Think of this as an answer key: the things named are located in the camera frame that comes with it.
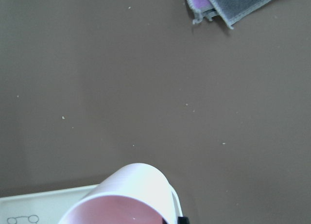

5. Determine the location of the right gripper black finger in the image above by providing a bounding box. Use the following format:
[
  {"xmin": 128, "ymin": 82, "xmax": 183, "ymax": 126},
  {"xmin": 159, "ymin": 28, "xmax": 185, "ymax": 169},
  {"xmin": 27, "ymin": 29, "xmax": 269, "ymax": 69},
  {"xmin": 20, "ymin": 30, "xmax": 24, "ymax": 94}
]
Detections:
[{"xmin": 177, "ymin": 216, "xmax": 189, "ymax": 224}]

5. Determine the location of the pink cup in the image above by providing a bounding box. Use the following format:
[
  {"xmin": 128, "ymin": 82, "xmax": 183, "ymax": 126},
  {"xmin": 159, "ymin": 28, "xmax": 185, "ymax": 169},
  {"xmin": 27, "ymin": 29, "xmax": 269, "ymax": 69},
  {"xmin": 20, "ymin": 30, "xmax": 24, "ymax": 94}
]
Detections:
[{"xmin": 59, "ymin": 163, "xmax": 183, "ymax": 224}]

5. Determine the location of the cream rabbit tray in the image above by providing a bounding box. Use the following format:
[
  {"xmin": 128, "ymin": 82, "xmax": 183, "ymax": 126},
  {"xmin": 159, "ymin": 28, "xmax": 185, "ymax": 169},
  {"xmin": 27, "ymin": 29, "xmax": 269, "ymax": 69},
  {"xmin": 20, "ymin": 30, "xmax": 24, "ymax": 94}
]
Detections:
[{"xmin": 0, "ymin": 184, "xmax": 99, "ymax": 224}]

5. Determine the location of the grey folded cloth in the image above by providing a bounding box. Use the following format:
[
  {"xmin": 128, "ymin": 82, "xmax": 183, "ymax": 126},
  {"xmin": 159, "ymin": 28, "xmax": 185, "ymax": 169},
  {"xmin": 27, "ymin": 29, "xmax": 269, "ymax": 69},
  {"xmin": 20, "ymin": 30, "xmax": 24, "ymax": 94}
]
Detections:
[{"xmin": 209, "ymin": 0, "xmax": 272, "ymax": 29}]

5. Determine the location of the purple cloth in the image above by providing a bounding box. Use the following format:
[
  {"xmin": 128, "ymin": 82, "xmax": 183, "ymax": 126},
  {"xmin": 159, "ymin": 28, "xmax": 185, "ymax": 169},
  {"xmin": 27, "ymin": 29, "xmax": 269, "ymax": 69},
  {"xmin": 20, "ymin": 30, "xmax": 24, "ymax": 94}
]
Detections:
[{"xmin": 186, "ymin": 0, "xmax": 219, "ymax": 25}]

